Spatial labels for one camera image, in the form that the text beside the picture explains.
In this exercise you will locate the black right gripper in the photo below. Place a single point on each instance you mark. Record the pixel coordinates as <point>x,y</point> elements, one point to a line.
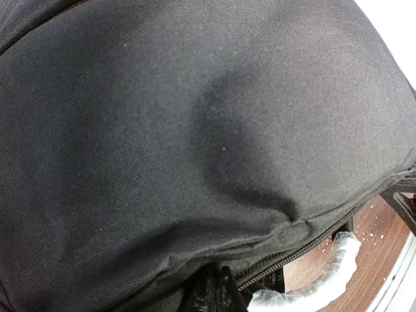
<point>405,208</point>

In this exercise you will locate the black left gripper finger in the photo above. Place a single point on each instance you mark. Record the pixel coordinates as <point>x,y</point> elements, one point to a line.
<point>215,289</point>

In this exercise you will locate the black student backpack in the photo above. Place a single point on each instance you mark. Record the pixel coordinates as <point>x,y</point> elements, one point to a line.
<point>144,140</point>

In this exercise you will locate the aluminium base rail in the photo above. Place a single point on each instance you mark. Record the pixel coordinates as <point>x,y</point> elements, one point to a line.
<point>398,290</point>

